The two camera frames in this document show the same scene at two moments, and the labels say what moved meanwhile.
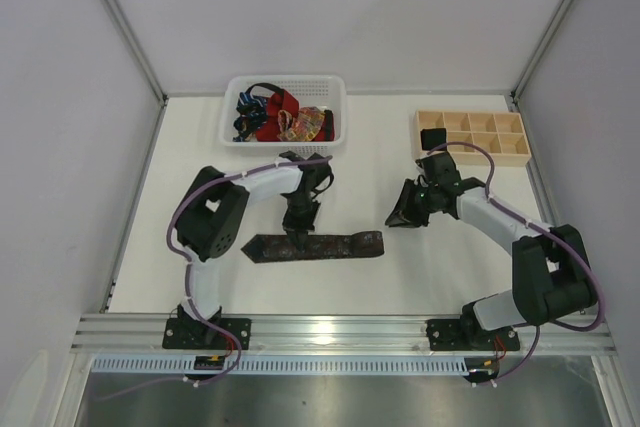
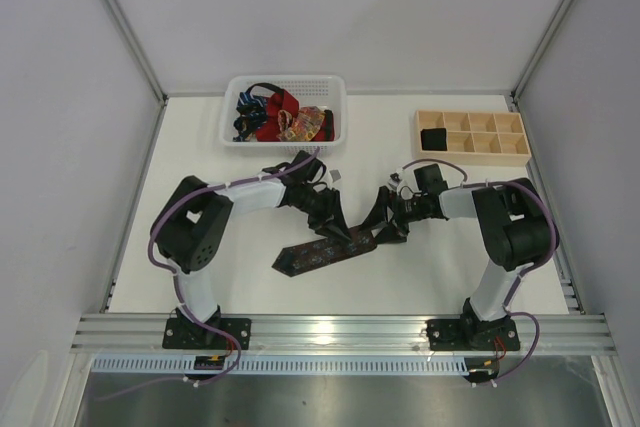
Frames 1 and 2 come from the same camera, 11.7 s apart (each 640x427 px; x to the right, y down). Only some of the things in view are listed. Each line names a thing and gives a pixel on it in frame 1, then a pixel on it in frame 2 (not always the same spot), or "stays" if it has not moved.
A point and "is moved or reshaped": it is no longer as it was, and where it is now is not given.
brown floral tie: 264,248 is moved or reshaped
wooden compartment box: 501,134 stays
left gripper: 299,221 → 323,208
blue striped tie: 253,113 stays
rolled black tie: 433,137 stays
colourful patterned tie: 301,126 stays
